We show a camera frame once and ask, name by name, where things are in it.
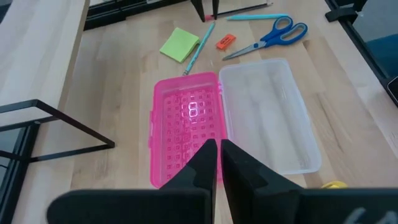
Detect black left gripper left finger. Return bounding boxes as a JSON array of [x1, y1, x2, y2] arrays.
[[46, 138, 218, 224]]

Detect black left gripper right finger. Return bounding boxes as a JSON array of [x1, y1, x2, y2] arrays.
[[220, 139, 398, 224]]

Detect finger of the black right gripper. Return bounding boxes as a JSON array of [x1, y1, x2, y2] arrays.
[[190, 0, 206, 23], [211, 0, 220, 21]]

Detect black pencil with pink eraser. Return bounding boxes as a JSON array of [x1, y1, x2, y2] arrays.
[[204, 2, 274, 22]]

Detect orange eraser with black print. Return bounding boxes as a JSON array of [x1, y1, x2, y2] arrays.
[[215, 33, 237, 51]]

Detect green sticky notes pad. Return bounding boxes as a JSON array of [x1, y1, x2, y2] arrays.
[[159, 27, 201, 64]]

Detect blue handled scissors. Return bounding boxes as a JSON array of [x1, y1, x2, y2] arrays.
[[221, 16, 309, 62]]

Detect yellow marker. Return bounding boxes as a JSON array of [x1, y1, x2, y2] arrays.
[[321, 180, 349, 190]]

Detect pink and clear pencil box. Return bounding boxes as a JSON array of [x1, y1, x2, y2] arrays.
[[148, 58, 323, 190]]

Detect black table clamp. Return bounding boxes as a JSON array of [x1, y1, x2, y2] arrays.
[[325, 6, 358, 22]]

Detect wooden shelf with black frame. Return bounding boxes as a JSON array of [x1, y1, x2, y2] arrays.
[[0, 0, 116, 164]]

